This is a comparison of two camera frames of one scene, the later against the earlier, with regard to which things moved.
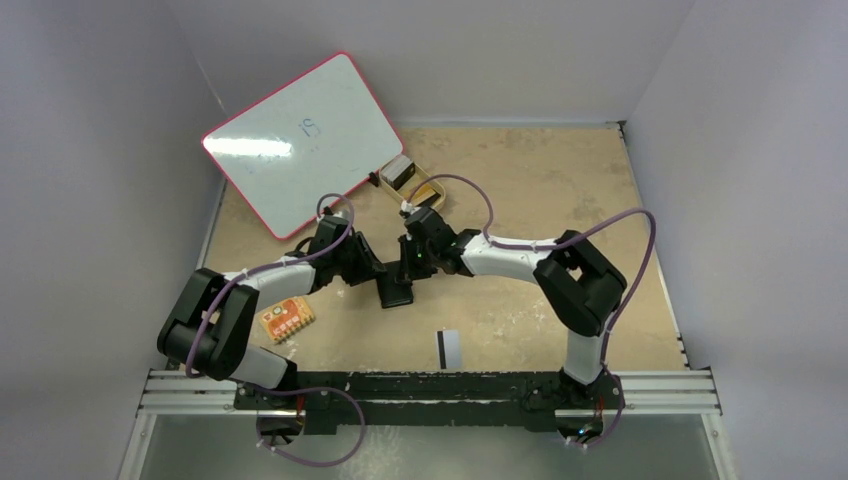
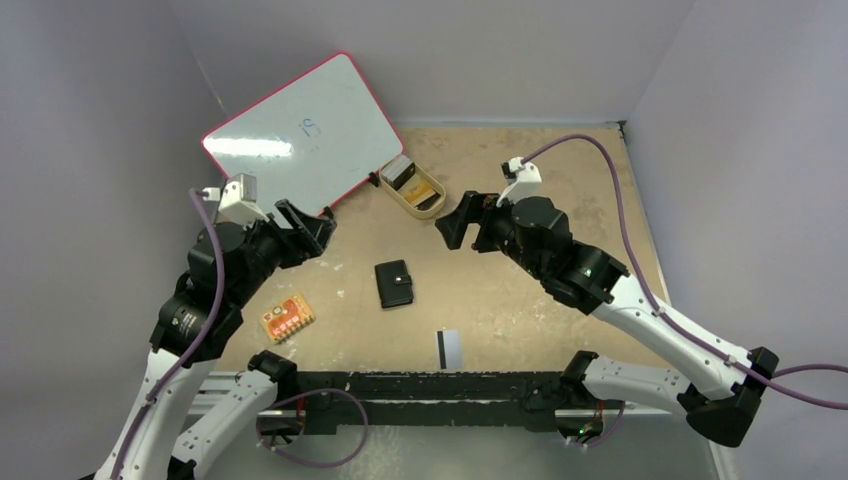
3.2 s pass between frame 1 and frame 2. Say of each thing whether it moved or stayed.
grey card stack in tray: stayed
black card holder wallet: stayed
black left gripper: moved
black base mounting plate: stayed
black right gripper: moved
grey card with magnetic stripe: stayed
